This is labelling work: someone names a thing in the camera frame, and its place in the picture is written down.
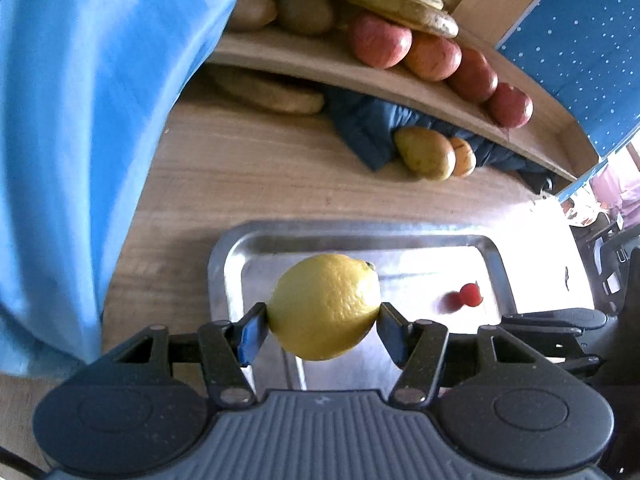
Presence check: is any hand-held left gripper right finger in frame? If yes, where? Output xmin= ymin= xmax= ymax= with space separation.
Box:
xmin=377 ymin=301 xmax=531 ymax=407

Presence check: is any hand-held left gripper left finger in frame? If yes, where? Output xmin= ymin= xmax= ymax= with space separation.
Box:
xmin=112 ymin=302 xmax=268 ymax=407

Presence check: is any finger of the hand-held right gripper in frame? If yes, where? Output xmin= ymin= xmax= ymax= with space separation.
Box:
xmin=501 ymin=308 xmax=608 ymax=331
xmin=545 ymin=332 xmax=603 ymax=376

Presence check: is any yellow lemon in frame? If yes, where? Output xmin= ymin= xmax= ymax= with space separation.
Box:
xmin=266 ymin=253 xmax=382 ymax=362

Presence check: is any red cherry tomato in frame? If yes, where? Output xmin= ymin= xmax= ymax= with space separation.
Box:
xmin=457 ymin=282 xmax=485 ymax=307

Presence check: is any metal tray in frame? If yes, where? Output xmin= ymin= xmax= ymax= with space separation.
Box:
xmin=207 ymin=220 xmax=518 ymax=391

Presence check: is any yellow green mango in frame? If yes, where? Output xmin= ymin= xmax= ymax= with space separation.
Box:
xmin=393 ymin=126 xmax=457 ymax=181

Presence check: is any orange striped round fruit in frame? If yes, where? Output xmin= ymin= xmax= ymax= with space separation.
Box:
xmin=448 ymin=137 xmax=477 ymax=178

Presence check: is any black office chair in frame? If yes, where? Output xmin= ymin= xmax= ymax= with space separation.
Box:
xmin=585 ymin=235 xmax=640 ymax=306

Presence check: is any orange patterned blanket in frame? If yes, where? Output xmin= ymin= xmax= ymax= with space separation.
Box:
xmin=562 ymin=200 xmax=611 ymax=228

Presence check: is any pink curtain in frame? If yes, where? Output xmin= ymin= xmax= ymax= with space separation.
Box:
xmin=592 ymin=162 xmax=640 ymax=226

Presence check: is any dark blue quilted jacket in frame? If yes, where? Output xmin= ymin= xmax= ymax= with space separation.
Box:
xmin=322 ymin=85 xmax=556 ymax=196

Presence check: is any long brown bread roll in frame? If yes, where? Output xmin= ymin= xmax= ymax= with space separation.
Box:
xmin=207 ymin=67 xmax=326 ymax=115

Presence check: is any light blue coat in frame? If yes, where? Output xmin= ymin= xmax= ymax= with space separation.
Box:
xmin=0 ymin=0 xmax=311 ymax=378

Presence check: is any wooden shelf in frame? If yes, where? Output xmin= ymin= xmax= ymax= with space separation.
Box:
xmin=205 ymin=0 xmax=601 ymax=183

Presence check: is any blue dotted board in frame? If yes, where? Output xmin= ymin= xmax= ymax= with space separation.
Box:
xmin=495 ymin=0 xmax=640 ymax=201

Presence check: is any black cable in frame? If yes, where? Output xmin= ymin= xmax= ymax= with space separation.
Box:
xmin=0 ymin=452 xmax=46 ymax=478

